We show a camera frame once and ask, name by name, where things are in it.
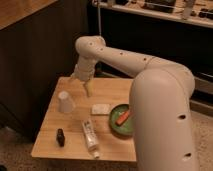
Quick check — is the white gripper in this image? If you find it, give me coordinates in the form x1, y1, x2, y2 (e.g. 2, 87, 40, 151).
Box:
70, 64, 95, 97

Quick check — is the orange carrot piece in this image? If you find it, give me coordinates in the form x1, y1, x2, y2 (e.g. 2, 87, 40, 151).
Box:
116, 111, 130, 126

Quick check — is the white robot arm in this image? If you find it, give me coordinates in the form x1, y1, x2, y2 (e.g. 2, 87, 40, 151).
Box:
73, 36, 199, 171

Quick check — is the white tube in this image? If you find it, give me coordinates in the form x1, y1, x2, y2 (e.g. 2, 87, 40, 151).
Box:
82, 119, 100, 159

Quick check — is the green bowl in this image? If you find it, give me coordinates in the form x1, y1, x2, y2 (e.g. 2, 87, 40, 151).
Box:
109, 104, 133, 137

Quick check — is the small dark bottle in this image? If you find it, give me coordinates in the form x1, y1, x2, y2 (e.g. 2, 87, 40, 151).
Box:
56, 128, 65, 147

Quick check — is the wooden cabinet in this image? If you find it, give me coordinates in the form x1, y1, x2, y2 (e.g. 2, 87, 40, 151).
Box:
0, 0, 88, 140

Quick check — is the grey metal beam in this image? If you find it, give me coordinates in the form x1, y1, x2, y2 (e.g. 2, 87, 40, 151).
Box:
190, 77, 213, 117

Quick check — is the metal shelf rack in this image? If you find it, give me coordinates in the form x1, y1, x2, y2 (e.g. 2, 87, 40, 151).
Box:
91, 0, 213, 29

